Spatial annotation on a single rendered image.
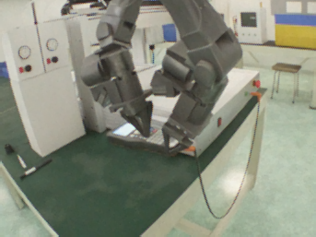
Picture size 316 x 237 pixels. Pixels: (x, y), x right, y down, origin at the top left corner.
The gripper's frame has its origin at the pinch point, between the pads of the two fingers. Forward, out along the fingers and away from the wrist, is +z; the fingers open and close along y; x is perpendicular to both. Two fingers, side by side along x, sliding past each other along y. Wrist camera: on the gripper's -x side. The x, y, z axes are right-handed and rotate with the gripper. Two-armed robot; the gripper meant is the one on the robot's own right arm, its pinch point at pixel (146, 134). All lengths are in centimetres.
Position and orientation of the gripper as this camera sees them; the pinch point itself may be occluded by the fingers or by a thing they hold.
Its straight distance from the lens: 53.7
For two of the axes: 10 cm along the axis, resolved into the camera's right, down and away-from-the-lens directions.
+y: -5.2, 3.8, -7.6
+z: 3.2, 9.2, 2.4
